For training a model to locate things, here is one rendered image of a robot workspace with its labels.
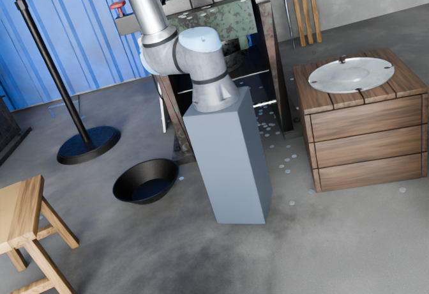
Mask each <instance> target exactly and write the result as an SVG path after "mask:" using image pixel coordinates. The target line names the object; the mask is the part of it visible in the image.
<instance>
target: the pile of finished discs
mask: <svg viewBox="0 0 429 294"><path fill-rule="evenodd" d="M343 62H345V63H344V64H340V63H341V61H339V62H338V61H334V62H332V63H328V64H326V65H324V66H321V67H319V68H318V69H316V70H315V71H313V72H312V73H311V75H310V76H309V83H310V85H311V87H313V88H315V89H317V90H319V91H323V92H326V93H353V92H358V90H357V91H356V90H355V89H357V88H362V89H361V91H364V90H368V89H372V88H375V87H377V86H380V85H381V84H384V83H385V82H387V81H388V80H390V78H392V76H393V74H394V72H395V68H394V67H391V63H389V62H388V61H385V60H383V59H377V58H349V59H345V61H343ZM387 66H389V67H390V68H388V69H385V68H384V67H387ZM313 81H317V82H316V83H311V82H313Z"/></svg>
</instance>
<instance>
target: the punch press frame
mask: <svg viewBox="0 0 429 294"><path fill-rule="evenodd" d="M206 6H211V7H209V8H203V9H202V7H203V6H201V7H199V8H194V9H191V10H187V11H184V12H180V13H175V14H173V15H169V16H166V18H167V20H168V22H169V24H170V25H172V26H174V27H176V30H177V33H178V35H179V34H180V33H181V32H183V31H184V30H187V29H191V28H195V27H210V28H213V29H214V30H215V31H216V32H217V33H218V36H219V39H220V41H221V42H224V41H227V40H231V39H234V38H238V42H239V47H240V49H241V50H245V49H248V48H249V43H248V38H247V35H250V34H253V33H257V27H256V23H255V17H254V14H253V8H252V2H251V0H245V1H242V2H241V0H224V1H220V2H217V3H213V4H209V5H206ZM213 9H215V10H214V11H210V10H213ZM184 13H187V14H185V15H183V14H184ZM204 13H206V14H205V15H202V14H204ZM180 15H183V17H184V16H186V17H184V18H181V17H179V16H180ZM188 17H192V18H190V19H187V18H188ZM271 104H276V99H275V98H274V99H270V100H266V101H263V102H258V103H255V104H253V107H254V109H256V108H259V107H264V106H267V105H271Z"/></svg>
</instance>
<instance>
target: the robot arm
mask: <svg viewBox="0 0 429 294"><path fill-rule="evenodd" d="M129 3H130V5H131V8H132V10H133V12H134V14H135V17H136V19H137V22H138V23H139V26H140V28H141V30H142V33H143V35H142V38H141V43H142V45H141V46H140V52H141V54H140V60H141V62H142V64H143V66H144V67H145V69H146V70H147V71H148V72H150V73H152V74H155V75H172V74H190V77H191V80H192V84H193V95H192V102H193V106H194V109H195V110H196V111H199V112H215V111H219V110H222V109H225V108H227V107H229V106H231V105H233V104H234V103H236V102H237V101H238V99H239V91H238V88H237V87H236V85H235V84H234V82H233V80H232V79H231V78H230V76H229V73H228V70H227V65H226V62H225V58H224V55H223V50H222V43H221V41H220V39H219V36H218V33H217V32H216V31H215V30H214V29H213V28H210V27H195V28H191V29H187V30H184V31H183V32H181V33H180V34H179V35H178V33H177V30H176V27H174V26H172V25H170V24H169V22H168V20H167V18H166V15H165V12H164V10H163V7H162V4H161V2H160V0H129Z"/></svg>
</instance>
